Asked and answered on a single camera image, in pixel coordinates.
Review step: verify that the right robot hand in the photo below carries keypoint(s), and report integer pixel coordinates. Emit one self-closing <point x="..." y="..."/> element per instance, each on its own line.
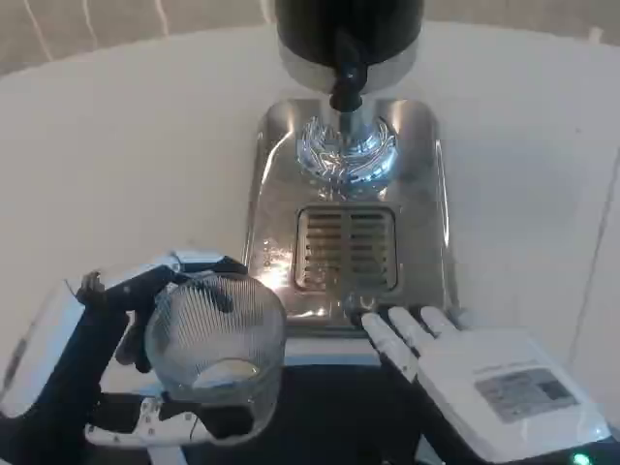
<point x="504" y="382"/>

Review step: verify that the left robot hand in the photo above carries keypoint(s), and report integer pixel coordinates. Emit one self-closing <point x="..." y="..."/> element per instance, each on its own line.
<point x="72" y="339"/>

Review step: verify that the clear ribbed glass cup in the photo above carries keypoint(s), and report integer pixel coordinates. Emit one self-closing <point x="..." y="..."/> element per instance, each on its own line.
<point x="218" y="334"/>

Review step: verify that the slotted drain grid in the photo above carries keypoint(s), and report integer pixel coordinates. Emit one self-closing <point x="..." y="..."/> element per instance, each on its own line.
<point x="348" y="247"/>

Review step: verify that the steel drip tray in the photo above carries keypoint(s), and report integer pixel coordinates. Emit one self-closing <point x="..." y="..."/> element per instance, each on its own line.
<point x="346" y="213"/>

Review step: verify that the black dispenser tap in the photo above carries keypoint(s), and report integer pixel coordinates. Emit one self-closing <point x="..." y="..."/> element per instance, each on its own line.
<point x="347" y="72"/>

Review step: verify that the black steel drink dispenser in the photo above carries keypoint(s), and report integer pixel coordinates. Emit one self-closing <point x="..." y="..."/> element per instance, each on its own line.
<point x="346" y="46"/>

